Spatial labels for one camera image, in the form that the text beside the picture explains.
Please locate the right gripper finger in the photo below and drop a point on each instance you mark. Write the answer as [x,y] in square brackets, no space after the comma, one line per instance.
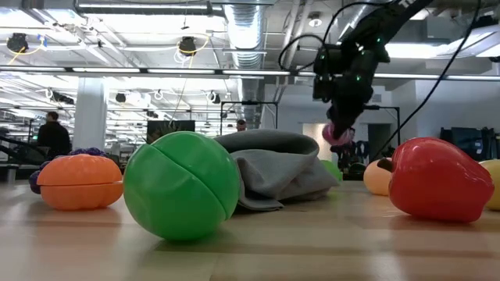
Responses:
[347,117]

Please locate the pink toy produce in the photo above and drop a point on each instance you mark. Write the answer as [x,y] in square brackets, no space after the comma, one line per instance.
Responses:
[330,136]

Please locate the small green toy fruit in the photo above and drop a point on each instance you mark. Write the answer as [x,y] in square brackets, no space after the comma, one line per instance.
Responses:
[332,170]

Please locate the peach toy fruit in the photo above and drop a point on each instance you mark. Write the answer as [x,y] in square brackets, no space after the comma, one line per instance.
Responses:
[375,179]

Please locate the red toy bell pepper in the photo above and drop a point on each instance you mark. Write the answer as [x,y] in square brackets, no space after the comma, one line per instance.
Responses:
[437,183]

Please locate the yellow toy lemon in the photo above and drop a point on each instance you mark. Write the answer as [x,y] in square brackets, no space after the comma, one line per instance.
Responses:
[495,183]

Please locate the green two-part toy fruit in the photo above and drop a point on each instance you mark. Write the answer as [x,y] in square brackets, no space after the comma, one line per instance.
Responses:
[176,187]

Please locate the purple toy grapes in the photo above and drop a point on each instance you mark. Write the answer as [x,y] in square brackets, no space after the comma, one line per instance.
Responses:
[90,151]

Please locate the orange toy pumpkin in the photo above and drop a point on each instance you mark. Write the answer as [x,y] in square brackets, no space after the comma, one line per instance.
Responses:
[78,183]

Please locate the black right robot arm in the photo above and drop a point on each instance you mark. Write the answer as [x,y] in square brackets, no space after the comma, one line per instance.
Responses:
[390,19]

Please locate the grey cloth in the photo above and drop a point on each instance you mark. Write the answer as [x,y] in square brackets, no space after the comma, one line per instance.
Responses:
[281,171]

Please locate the person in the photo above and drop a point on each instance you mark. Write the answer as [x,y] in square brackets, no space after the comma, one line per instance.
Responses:
[54,136]
[241,125]

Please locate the dark background monitors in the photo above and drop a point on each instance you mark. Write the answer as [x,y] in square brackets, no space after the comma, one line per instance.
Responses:
[465,140]

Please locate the black screen panel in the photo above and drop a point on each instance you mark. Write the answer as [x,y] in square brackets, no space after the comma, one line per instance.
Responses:
[183,125]

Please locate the black beam with light strips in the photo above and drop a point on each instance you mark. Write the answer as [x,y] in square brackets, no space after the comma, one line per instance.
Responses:
[176,71]

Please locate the potted succulent plant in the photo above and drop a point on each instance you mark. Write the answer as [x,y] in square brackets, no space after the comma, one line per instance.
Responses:
[156,134]

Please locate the white pillar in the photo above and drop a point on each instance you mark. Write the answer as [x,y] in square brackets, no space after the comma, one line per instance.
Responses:
[90,113]

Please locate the black frame stand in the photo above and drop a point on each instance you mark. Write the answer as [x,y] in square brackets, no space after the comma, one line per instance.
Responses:
[250,102]
[390,108]

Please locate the silver ceiling air duct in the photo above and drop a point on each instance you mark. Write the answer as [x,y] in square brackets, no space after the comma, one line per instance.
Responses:
[245,31]

